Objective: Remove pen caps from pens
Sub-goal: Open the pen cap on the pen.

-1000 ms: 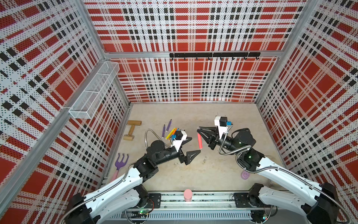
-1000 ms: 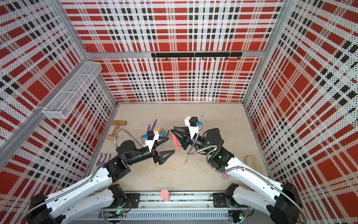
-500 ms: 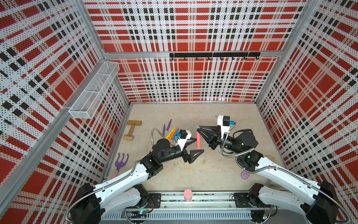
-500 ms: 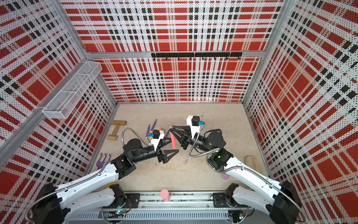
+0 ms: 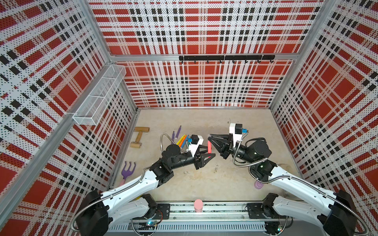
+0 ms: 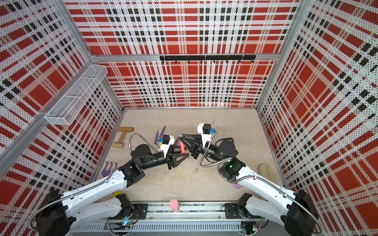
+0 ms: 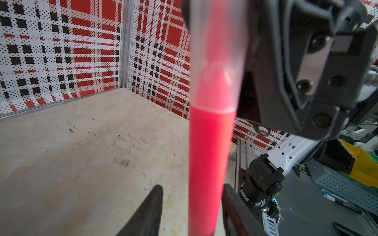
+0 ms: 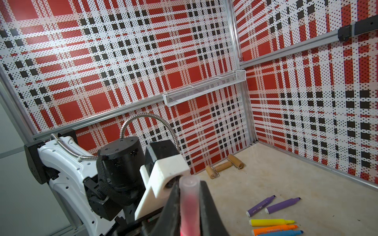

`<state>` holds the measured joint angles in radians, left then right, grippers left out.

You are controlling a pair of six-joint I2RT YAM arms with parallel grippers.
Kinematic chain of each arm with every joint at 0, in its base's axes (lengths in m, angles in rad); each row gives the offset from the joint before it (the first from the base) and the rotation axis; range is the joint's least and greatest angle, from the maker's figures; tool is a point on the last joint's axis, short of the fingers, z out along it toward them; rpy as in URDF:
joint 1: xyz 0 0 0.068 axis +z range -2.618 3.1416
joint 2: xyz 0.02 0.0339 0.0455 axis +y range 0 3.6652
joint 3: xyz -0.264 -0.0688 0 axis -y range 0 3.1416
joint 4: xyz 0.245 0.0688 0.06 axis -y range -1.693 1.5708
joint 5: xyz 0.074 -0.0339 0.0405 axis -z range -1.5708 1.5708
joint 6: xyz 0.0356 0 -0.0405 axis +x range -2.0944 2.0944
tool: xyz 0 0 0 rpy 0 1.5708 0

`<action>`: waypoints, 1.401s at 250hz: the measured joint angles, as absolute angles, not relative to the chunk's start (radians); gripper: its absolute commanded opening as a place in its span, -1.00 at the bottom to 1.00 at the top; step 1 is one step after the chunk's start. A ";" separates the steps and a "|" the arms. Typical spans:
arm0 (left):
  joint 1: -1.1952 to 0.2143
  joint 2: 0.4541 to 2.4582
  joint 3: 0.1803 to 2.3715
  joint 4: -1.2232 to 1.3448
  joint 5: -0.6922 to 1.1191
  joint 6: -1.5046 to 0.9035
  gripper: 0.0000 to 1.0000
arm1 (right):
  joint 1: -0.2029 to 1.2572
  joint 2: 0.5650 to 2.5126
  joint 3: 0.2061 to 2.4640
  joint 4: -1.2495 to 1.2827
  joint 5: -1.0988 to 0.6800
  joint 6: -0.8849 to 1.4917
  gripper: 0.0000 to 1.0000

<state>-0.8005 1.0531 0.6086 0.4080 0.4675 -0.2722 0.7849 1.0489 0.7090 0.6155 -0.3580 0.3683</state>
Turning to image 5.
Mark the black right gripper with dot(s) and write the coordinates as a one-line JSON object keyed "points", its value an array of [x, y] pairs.
{"points": [[224, 150]]}

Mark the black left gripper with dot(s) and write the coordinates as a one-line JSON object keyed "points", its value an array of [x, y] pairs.
{"points": [[200, 162]]}

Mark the pink marker pen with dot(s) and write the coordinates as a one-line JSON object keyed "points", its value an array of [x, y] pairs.
{"points": [[209, 147]]}

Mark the blue marker pen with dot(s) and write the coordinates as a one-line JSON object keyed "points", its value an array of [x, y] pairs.
{"points": [[184, 142]]}

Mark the orange marker pen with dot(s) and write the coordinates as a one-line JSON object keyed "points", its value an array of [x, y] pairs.
{"points": [[182, 140]]}

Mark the yellow marker pen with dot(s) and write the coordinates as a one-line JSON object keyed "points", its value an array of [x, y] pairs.
{"points": [[179, 143]]}

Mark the violet marker pen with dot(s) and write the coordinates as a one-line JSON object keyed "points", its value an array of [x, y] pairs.
{"points": [[178, 132]]}

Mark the wooden roller tool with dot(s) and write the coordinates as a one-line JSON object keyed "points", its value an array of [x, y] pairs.
{"points": [[140, 130]]}

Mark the purple toy garden fork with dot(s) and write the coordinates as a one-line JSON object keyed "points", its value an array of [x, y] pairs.
{"points": [[127, 171]]}

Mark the left base circuit board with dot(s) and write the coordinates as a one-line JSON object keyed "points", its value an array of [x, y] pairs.
{"points": [[147, 226]]}

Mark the base circuit board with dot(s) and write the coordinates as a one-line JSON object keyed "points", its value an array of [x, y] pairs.
{"points": [[274, 228], [147, 226]]}

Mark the right base circuit board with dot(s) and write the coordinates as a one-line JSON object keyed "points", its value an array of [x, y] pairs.
{"points": [[274, 228]]}

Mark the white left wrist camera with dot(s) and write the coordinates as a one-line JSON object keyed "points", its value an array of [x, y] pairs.
{"points": [[196, 141]]}

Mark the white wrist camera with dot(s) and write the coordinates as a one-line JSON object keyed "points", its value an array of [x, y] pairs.
{"points": [[238, 132], [196, 141]]}

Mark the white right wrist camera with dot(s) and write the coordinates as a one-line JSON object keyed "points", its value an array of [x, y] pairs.
{"points": [[238, 132]]}

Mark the pink cylinder on rail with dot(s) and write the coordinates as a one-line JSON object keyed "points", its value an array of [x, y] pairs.
{"points": [[198, 205]]}

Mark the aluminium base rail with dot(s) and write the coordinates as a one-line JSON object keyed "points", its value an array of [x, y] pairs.
{"points": [[179, 217]]}

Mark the black hook rail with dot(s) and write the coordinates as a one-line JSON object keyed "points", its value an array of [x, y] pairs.
{"points": [[221, 58]]}

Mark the white wire mesh basket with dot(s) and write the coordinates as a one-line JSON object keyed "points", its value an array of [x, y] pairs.
{"points": [[100, 95]]}

